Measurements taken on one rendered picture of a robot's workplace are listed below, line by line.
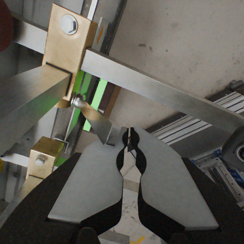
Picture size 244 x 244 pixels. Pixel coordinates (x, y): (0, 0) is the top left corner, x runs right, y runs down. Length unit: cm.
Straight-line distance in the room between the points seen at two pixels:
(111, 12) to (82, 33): 18
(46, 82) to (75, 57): 7
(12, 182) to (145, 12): 111
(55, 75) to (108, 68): 7
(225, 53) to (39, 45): 113
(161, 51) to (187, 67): 20
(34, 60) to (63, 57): 31
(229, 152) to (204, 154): 101
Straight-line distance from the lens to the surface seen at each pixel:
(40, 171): 40
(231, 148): 22
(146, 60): 112
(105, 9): 41
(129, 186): 41
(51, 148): 37
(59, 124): 50
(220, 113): 30
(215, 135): 119
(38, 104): 17
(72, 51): 24
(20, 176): 86
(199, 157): 124
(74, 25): 24
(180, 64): 116
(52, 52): 25
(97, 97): 43
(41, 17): 53
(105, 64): 25
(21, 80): 19
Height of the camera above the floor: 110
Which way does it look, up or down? 62 degrees down
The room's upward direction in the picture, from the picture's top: 175 degrees counter-clockwise
